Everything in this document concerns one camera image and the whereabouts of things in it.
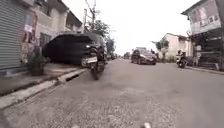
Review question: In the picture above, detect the parked motorcycle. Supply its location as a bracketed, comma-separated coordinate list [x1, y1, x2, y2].
[175, 49, 189, 69]
[80, 44, 108, 81]

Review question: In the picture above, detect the dark car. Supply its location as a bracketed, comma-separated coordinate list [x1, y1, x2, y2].
[130, 48, 158, 66]

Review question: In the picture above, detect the tree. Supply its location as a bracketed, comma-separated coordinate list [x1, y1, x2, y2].
[151, 37, 170, 61]
[84, 0, 116, 56]

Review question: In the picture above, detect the grey asphalt road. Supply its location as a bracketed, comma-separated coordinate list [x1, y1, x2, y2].
[0, 59, 224, 128]

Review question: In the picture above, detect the black covered car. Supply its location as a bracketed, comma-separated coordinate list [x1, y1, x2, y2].
[42, 32, 108, 66]

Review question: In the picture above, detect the pole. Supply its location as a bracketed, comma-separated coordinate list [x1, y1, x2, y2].
[82, 8, 88, 34]

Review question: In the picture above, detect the white building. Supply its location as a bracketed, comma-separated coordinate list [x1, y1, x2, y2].
[161, 32, 194, 63]

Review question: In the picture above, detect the potted plant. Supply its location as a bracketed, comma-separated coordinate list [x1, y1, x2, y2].
[26, 46, 50, 77]

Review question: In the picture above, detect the two-storey building with balcony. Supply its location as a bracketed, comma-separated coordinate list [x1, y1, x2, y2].
[180, 0, 224, 71]

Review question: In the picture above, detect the building with grey shutter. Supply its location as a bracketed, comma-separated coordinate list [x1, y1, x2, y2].
[0, 0, 84, 73]

